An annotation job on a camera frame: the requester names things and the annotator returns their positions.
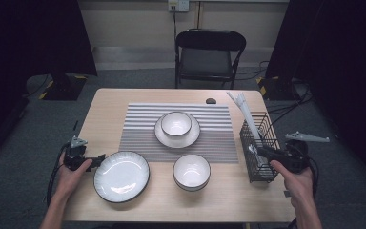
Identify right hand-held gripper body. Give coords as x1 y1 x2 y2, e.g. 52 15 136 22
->
275 131 331 175

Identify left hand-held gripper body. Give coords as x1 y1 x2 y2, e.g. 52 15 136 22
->
63 135 93 172

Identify black wire basket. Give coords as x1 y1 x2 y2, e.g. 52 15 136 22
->
238 111 285 184

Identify bundle of white chopsticks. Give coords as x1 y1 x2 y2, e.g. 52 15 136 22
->
226 91 263 149

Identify white bowl black rim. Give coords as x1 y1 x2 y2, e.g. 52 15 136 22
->
160 111 193 138
173 154 212 193

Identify white plate black rim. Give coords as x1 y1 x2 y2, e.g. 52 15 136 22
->
154 113 201 150
92 151 151 204

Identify person's left hand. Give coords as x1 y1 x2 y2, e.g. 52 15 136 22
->
53 152 94 201

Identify person's right hand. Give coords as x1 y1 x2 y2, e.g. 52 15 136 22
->
270 159 316 202

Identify grey striped placemat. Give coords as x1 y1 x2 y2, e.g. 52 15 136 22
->
118 102 239 164

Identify black stand base striped tape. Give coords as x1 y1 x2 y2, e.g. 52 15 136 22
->
39 73 88 102
256 75 299 102

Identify black curtain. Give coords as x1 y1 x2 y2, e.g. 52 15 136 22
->
0 0 98 166
265 0 366 182

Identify black folding chair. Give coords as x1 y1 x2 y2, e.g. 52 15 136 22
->
174 28 247 90

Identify left hand-held gripper cable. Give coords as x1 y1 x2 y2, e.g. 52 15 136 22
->
46 142 71 206

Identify black floor cables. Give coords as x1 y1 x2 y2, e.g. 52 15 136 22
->
234 60 271 81
266 79 314 127

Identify black floor cable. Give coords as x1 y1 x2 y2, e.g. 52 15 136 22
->
22 74 51 98

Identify thin vertical wall conduit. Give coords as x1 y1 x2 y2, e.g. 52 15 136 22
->
195 1 202 30

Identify black socket power cord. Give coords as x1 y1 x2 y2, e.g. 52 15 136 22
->
171 6 178 42

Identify white wall socket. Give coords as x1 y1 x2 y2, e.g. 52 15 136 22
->
167 0 190 13

